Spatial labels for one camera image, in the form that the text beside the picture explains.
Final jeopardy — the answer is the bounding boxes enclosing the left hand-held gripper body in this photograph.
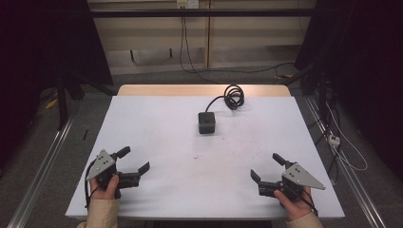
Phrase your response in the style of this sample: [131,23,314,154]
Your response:
[86,149,142,200]

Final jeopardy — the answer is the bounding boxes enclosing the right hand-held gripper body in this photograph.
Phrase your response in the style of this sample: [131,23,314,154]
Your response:
[258,161,327,202]

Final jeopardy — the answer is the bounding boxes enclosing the person's left hand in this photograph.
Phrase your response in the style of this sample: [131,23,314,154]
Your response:
[89,174,121,201]

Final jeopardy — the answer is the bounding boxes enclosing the person's right hand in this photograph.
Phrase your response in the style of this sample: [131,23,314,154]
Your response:
[274,185,315,221]

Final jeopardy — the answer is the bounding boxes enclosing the black cube power adapter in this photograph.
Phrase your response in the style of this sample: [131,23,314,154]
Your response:
[198,111,217,135]

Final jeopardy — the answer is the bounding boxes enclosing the black metal stand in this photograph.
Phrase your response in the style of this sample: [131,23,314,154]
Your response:
[54,70,86,131]

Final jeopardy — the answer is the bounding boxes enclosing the wooden table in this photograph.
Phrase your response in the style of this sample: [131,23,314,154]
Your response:
[116,84,292,98]

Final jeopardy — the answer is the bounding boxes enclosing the black curtain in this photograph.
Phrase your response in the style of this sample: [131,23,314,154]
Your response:
[294,0,403,174]
[0,0,114,165]

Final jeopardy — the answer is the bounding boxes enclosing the black horizontal bar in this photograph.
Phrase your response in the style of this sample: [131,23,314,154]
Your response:
[89,8,318,19]

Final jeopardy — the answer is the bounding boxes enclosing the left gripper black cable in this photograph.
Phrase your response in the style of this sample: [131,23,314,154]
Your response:
[84,160,100,210]

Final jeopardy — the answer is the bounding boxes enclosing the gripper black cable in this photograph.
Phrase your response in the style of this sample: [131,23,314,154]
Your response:
[294,189,319,219]
[84,160,100,210]

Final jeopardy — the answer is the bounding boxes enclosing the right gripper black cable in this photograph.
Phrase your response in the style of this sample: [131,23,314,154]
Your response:
[294,189,319,219]

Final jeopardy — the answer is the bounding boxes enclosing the aluminium floor rail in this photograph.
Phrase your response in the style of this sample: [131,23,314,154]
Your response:
[304,95,388,228]
[6,115,76,228]

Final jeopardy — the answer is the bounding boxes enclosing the thin white floor cable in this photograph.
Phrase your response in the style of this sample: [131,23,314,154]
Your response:
[325,103,369,172]

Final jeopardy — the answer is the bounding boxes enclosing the coiled black adapter cable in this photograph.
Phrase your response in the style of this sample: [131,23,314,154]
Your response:
[204,84,245,114]

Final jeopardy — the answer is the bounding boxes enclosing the black wall cable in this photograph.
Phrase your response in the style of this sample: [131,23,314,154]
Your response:
[179,6,297,85]

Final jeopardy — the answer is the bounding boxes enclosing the white wall socket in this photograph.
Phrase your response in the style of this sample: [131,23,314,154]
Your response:
[176,0,200,10]

